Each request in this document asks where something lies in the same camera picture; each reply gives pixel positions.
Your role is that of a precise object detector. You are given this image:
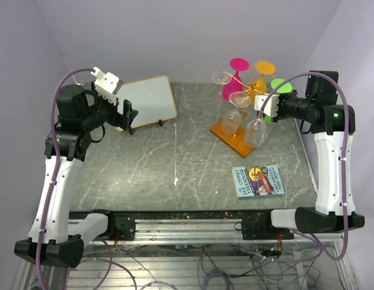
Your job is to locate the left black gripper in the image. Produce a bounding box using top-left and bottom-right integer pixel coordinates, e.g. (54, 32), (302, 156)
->
(80, 80), (138, 131)

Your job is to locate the green plastic goblet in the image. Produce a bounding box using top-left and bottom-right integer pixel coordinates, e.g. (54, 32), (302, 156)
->
(263, 79), (292, 123)

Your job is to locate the orange plastic goblet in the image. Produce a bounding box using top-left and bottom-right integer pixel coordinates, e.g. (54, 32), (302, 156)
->
(247, 60), (276, 105)

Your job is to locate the clear round wine glass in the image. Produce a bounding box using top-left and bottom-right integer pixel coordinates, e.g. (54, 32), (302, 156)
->
(222, 91), (251, 135)

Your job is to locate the pink plastic goblet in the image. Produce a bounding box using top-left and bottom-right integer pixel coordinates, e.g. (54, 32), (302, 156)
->
(222, 57), (250, 101)

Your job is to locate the clear tall wine glass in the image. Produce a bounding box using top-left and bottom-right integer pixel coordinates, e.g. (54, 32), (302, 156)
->
(212, 71), (232, 85)

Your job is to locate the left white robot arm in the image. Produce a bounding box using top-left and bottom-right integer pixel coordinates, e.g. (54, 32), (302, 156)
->
(14, 84), (138, 268)

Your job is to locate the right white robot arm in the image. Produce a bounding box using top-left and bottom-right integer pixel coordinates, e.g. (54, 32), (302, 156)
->
(259, 71), (365, 239)

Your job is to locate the wooden rack base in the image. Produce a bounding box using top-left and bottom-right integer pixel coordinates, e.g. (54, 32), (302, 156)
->
(210, 120), (254, 158)

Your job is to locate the yellow framed whiteboard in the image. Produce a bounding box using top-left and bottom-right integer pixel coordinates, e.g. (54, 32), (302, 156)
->
(117, 75), (178, 129)

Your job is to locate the black whiteboard stand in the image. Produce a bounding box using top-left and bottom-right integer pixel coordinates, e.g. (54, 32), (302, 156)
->
(128, 120), (163, 135)

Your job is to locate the treehouse story book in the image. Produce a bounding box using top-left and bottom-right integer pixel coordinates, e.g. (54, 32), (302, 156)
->
(232, 165), (285, 199)

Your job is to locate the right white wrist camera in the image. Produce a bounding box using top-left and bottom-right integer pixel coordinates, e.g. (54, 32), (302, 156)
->
(254, 94), (280, 118)

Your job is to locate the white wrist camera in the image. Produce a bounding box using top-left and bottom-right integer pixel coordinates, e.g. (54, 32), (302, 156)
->
(254, 94), (280, 118)
(91, 67), (123, 106)

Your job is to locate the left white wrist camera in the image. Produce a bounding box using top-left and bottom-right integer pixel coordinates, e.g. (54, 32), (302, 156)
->
(91, 67), (123, 106)

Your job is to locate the gold wire glass rack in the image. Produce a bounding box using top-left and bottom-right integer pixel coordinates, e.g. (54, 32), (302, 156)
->
(218, 65), (277, 138)

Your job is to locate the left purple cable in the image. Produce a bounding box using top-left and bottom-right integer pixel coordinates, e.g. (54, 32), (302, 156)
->
(35, 68), (136, 290)

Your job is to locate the aluminium mounting rail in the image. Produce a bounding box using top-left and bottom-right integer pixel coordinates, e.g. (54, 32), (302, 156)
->
(67, 210), (341, 245)

